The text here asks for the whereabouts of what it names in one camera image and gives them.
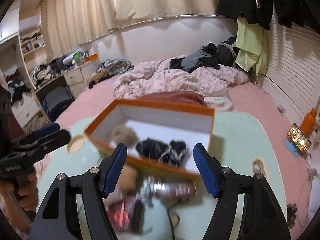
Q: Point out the smartphone on blue stand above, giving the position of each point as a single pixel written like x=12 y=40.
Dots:
x=298 y=143

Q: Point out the black suitcase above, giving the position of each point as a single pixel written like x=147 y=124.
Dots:
x=57 y=101

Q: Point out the brown patterned small box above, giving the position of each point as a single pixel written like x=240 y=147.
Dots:
x=155 y=188

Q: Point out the pink crumpled blanket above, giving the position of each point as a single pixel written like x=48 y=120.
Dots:
x=157 y=76

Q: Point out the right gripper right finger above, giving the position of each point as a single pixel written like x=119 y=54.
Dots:
x=262 y=216

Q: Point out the cream curtain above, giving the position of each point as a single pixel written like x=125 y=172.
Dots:
x=67 y=24

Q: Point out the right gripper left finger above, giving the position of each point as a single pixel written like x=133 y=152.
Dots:
x=57 y=217

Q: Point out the white bedside drawer cabinet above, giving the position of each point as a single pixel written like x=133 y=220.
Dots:
x=77 y=78

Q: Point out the orange water bottle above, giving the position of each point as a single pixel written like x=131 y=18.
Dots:
x=309 y=122

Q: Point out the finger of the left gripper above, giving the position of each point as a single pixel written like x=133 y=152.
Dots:
x=38 y=134
x=37 y=149

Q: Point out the brown fluffy scrunchie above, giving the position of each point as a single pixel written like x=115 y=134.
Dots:
x=125 y=135

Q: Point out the patterned clothes on bed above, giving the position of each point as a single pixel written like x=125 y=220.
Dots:
x=115 y=67

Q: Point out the light green hanging cloth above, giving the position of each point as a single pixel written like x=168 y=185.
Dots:
x=251 y=39

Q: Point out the person left hand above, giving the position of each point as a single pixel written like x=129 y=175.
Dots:
x=29 y=194

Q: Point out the black satin lace garment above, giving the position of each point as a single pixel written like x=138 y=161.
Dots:
x=172 y=153

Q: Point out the black hanging jackets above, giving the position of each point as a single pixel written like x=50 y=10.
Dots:
x=300 y=12

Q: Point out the black clothes pile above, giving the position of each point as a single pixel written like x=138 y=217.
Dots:
x=210 y=55

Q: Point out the orange cardboard box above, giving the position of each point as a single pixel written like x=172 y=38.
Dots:
x=157 y=120

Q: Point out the tan plush toy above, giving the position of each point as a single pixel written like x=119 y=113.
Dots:
x=128 y=178

